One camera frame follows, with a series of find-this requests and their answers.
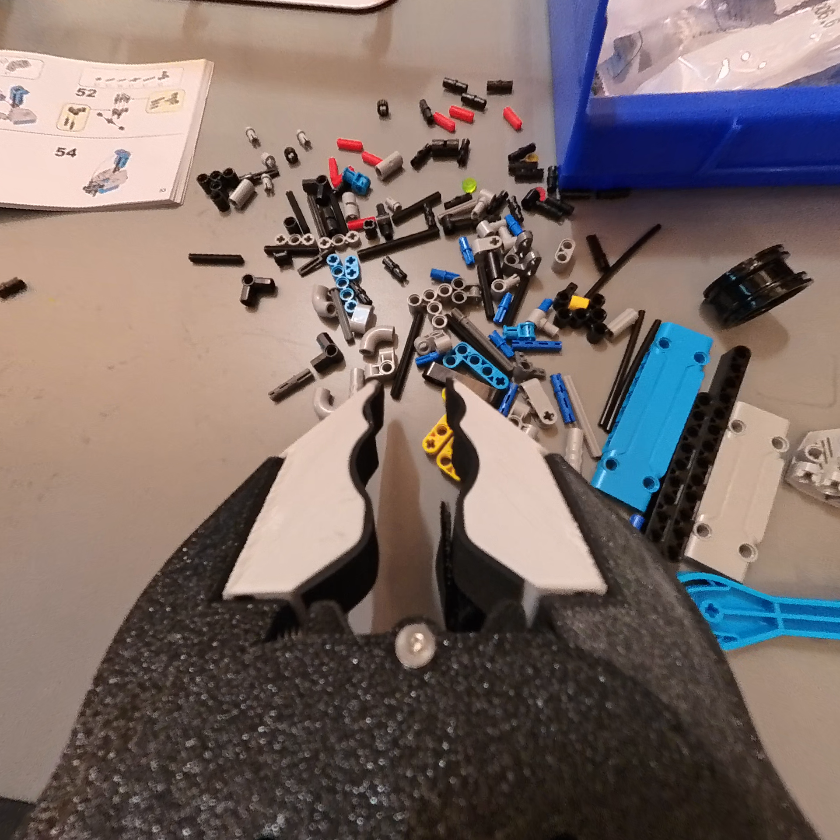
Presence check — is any black toy wheel rim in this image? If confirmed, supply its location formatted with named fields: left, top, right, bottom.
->
left=702, top=244, right=815, bottom=327

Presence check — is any clear plastic bag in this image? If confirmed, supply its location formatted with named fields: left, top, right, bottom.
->
left=594, top=0, right=840, bottom=98

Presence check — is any white stand base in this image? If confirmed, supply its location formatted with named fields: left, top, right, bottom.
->
left=249, top=0, right=398, bottom=10

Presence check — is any grey desk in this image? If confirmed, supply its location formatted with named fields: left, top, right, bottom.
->
left=0, top=0, right=840, bottom=840

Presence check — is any dark grey brick axle pin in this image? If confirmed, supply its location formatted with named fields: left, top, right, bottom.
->
left=268, top=367, right=316, bottom=403

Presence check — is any light blue brick connector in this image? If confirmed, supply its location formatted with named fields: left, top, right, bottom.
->
left=326, top=254, right=363, bottom=301

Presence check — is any pile of small brick pieces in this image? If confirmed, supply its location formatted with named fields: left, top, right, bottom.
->
left=197, top=75, right=664, bottom=476

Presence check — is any blue storage bin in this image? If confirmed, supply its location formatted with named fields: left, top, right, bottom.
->
left=548, top=0, right=840, bottom=193

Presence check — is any grey wedge brick panel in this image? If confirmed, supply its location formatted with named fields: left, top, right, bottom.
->
left=784, top=430, right=840, bottom=509

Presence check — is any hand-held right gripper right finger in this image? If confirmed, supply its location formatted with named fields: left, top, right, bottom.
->
left=436, top=378, right=608, bottom=634

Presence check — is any long black brick beam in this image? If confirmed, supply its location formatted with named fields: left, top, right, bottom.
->
left=643, top=344, right=752, bottom=560

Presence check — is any long blue brick frame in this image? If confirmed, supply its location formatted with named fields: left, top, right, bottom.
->
left=676, top=571, right=840, bottom=652

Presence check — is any light grey rectangular brick panel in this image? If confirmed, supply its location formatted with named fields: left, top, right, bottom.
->
left=682, top=400, right=791, bottom=584

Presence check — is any blue rectangular brick panel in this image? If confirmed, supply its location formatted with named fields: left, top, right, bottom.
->
left=591, top=322, right=714, bottom=509

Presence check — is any open instruction booklet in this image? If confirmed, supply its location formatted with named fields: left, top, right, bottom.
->
left=0, top=49, right=215, bottom=211

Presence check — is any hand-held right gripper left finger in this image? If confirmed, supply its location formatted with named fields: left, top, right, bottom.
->
left=222, top=381, right=385, bottom=624

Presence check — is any thin black flexible rod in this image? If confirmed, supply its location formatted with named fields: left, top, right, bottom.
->
left=583, top=224, right=662, bottom=298

